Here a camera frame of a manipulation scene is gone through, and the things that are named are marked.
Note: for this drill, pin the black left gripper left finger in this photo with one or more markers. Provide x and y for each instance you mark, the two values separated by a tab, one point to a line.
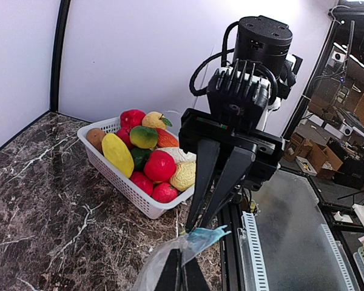
170	278

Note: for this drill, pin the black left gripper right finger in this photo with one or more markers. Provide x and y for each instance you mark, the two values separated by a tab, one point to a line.
192	278

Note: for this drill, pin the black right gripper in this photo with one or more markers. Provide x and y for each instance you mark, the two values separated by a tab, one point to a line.
246	158

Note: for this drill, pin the large clear zip bag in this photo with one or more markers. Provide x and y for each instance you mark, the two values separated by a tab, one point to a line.
190	245

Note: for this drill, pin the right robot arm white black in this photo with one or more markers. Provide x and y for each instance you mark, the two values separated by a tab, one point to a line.
259	39

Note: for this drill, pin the orange toy carrot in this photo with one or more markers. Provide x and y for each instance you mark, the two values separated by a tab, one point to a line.
165	139

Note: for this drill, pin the red toy apple large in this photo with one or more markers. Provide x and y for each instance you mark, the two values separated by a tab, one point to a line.
160	166

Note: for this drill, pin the red toy fruit front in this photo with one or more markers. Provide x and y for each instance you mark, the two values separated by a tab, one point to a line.
164	193

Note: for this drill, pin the red toy fruit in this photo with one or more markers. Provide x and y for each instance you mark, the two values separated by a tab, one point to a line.
164	193
143	182

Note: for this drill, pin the white plastic basket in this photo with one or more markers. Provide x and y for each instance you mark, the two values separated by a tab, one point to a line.
151	208

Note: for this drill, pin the yellow toy pear with leaf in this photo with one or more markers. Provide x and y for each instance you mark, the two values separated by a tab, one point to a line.
156	120

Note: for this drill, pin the dark green toy pepper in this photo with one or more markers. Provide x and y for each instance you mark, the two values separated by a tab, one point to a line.
140	157

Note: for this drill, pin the red toy fruit left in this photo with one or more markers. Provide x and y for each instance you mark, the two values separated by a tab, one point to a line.
143	182

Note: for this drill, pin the red toy pomegranate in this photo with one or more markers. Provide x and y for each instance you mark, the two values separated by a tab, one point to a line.
131	118

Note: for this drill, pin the red toy strawberry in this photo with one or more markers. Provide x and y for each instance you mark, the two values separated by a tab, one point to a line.
123	134

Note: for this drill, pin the brown toy potato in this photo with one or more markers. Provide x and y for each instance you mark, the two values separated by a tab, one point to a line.
95	137

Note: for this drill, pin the black front rail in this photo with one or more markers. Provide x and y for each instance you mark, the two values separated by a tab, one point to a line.
232	276

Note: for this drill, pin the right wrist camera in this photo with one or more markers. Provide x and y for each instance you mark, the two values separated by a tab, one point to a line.
241	95

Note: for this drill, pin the white slotted cable duct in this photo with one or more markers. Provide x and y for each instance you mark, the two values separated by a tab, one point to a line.
254	271

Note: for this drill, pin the black corner frame post right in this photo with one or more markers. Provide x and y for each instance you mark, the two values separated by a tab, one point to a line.
314	27

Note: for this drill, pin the black corner frame post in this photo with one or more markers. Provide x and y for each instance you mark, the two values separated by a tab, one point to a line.
314	27
58	44

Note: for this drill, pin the black corner frame post left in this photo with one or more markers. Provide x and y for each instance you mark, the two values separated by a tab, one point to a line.
58	44

